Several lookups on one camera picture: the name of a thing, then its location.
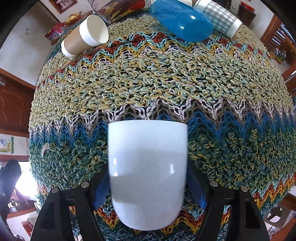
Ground white ceramic cup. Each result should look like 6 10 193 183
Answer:
107 120 188 231

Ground brown sleeve paper cup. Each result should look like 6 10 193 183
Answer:
61 15 109 58

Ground checkered paper cup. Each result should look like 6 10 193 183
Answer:
194 0 242 38

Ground blue plastic cup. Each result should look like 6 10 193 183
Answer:
149 0 213 42

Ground multicolour knitted table cloth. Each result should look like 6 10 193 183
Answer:
28 6 296 241

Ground red gift box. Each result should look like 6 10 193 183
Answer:
45 23 67 43

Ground fruit bowl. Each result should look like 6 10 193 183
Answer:
65 11 81 25

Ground pink dumbbells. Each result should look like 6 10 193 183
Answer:
56 0 73 8

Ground wooden chair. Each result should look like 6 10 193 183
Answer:
261 14 295 82

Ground tall dark wicker bin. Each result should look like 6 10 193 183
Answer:
238 1 256 27

